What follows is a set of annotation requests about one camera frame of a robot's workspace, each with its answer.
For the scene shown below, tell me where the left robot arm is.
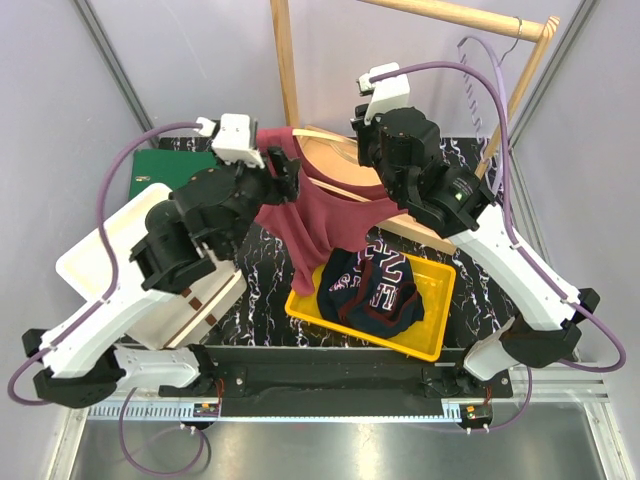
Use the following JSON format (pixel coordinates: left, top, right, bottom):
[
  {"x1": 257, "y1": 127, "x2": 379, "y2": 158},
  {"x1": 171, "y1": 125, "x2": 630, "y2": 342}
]
[{"x1": 22, "y1": 147, "x2": 301, "y2": 409}]

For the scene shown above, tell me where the white wooden storage box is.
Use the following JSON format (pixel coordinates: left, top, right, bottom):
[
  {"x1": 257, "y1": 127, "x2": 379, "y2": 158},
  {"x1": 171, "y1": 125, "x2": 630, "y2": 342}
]
[{"x1": 56, "y1": 183, "x2": 247, "y2": 350}]

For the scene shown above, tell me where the yellow plastic tray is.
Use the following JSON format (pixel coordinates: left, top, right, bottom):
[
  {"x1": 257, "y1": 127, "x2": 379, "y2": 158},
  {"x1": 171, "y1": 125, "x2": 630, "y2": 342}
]
[{"x1": 285, "y1": 253, "x2": 456, "y2": 362}]

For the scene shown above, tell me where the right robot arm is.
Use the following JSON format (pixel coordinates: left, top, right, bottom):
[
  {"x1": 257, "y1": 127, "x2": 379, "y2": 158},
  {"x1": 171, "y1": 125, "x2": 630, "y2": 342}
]
[{"x1": 351, "y1": 104, "x2": 600, "y2": 397}]

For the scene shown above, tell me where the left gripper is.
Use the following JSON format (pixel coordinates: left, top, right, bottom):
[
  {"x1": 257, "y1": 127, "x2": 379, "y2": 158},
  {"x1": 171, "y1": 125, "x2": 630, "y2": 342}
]
[{"x1": 214, "y1": 143, "x2": 302, "y2": 256}]

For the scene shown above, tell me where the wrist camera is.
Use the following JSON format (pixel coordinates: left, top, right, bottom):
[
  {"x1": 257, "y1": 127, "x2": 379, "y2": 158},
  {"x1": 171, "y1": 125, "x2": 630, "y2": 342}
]
[
  {"x1": 194, "y1": 113, "x2": 265, "y2": 169},
  {"x1": 357, "y1": 62, "x2": 410, "y2": 125}
]

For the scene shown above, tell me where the navy tank top maroon trim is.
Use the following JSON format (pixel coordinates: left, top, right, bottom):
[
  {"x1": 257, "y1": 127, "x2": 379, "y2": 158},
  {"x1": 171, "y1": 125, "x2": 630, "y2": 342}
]
[{"x1": 317, "y1": 241, "x2": 425, "y2": 339}]

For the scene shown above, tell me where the green folder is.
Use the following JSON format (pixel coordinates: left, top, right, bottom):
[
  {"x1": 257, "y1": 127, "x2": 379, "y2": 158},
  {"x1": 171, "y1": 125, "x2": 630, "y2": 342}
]
[{"x1": 128, "y1": 149, "x2": 219, "y2": 199}]

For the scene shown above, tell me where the wooden clothes rack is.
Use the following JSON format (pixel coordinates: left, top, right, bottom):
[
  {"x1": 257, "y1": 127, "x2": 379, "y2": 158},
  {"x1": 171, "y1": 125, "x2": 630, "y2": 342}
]
[{"x1": 270, "y1": 1, "x2": 560, "y2": 255}]

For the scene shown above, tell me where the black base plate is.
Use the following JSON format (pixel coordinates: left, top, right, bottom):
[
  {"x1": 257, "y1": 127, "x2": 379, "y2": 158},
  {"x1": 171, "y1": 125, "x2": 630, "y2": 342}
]
[{"x1": 200, "y1": 346, "x2": 513, "y2": 421}]

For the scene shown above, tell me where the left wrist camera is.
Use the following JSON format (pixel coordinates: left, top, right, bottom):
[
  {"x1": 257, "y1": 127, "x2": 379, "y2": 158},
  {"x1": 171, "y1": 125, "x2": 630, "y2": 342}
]
[{"x1": 194, "y1": 113, "x2": 265, "y2": 169}]

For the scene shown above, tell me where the lilac plastic hanger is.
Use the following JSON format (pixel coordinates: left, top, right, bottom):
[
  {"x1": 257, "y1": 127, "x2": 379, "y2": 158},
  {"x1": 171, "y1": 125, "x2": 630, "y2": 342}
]
[{"x1": 457, "y1": 17, "x2": 524, "y2": 194}]

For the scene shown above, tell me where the wooden clothes hanger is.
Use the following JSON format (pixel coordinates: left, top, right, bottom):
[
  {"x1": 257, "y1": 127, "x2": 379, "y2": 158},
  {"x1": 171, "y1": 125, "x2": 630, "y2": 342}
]
[{"x1": 292, "y1": 127, "x2": 387, "y2": 202}]

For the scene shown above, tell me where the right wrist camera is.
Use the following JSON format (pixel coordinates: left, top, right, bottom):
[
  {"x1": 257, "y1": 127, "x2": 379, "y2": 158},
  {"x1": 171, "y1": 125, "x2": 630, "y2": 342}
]
[{"x1": 357, "y1": 62, "x2": 410, "y2": 125}]

